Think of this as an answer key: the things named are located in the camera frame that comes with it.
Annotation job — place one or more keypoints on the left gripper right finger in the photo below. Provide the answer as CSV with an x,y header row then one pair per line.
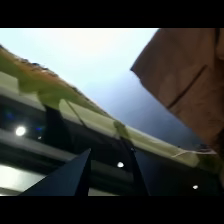
x,y
139,180

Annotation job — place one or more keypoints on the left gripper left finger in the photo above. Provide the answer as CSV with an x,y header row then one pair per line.
x,y
68,180

